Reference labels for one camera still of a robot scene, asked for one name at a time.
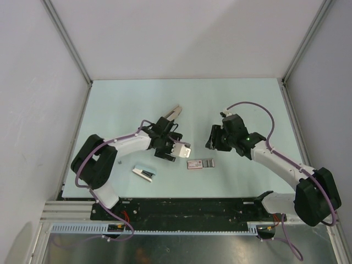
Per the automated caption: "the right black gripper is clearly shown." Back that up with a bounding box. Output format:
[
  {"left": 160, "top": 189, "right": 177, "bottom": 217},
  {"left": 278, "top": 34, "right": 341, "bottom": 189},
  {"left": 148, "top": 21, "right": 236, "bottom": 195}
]
[{"left": 205, "top": 124, "right": 236, "bottom": 152}]

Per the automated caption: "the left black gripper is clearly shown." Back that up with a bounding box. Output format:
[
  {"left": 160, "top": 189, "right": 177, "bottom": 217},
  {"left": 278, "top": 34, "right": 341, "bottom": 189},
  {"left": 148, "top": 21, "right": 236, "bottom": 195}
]
[{"left": 155, "top": 132, "right": 182, "bottom": 161}]

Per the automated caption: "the beige black stapler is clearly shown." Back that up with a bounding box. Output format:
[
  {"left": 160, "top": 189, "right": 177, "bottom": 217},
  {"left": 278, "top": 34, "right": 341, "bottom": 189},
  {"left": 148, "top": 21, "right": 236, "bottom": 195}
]
[{"left": 163, "top": 104, "right": 183, "bottom": 122}]

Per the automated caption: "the staple box with tray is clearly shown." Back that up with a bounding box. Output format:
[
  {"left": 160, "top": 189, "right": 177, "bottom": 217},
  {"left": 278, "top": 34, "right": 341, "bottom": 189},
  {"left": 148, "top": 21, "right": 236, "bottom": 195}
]
[{"left": 187, "top": 158, "right": 215, "bottom": 170}]

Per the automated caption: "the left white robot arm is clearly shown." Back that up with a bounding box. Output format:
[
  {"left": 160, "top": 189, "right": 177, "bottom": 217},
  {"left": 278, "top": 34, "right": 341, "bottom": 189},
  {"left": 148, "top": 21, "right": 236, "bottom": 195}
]
[{"left": 70, "top": 117, "right": 191, "bottom": 220}]

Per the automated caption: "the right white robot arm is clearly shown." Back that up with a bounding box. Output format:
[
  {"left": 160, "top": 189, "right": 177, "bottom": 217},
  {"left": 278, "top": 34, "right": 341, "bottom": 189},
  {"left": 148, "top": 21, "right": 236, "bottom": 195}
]
[{"left": 205, "top": 112, "right": 342, "bottom": 227}]

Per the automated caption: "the blue white stapler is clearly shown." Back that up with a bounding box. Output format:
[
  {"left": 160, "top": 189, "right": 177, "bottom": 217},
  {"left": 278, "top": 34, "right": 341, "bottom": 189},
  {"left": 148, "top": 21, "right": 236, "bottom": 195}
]
[{"left": 132, "top": 164, "right": 156, "bottom": 183}]

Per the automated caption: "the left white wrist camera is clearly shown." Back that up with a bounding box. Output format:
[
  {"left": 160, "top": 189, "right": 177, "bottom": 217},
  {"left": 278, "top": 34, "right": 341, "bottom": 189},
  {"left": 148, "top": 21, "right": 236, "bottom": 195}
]
[{"left": 171, "top": 142, "right": 191, "bottom": 158}]

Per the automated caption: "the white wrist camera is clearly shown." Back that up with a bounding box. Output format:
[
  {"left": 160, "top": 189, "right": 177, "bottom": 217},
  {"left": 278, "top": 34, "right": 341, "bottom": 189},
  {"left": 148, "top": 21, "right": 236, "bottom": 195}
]
[
  {"left": 220, "top": 109, "right": 233, "bottom": 118},
  {"left": 171, "top": 142, "right": 191, "bottom": 158}
]

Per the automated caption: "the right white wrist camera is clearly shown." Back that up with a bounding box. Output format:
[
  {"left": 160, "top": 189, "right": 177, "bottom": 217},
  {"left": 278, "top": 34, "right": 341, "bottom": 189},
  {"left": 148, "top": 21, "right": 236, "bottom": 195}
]
[{"left": 220, "top": 109, "right": 233, "bottom": 118}]

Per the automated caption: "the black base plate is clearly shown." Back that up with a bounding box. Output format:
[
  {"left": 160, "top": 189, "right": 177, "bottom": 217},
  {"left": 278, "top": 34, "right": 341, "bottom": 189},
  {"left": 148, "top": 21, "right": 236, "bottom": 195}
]
[{"left": 91, "top": 197, "right": 274, "bottom": 222}]

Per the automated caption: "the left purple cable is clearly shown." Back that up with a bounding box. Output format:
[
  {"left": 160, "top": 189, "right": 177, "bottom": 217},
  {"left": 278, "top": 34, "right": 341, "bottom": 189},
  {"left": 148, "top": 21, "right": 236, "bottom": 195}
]
[{"left": 52, "top": 119, "right": 191, "bottom": 245}]

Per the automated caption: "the grey cable duct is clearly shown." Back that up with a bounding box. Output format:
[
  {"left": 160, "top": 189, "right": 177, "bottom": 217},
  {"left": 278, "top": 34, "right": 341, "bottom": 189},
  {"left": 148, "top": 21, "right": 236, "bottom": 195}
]
[{"left": 48, "top": 221, "right": 261, "bottom": 236}]

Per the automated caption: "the aluminium frame rail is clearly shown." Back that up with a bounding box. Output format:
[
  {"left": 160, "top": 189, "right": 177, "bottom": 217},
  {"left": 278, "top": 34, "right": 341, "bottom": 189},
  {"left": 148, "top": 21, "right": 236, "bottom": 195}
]
[{"left": 40, "top": 200, "right": 96, "bottom": 222}]

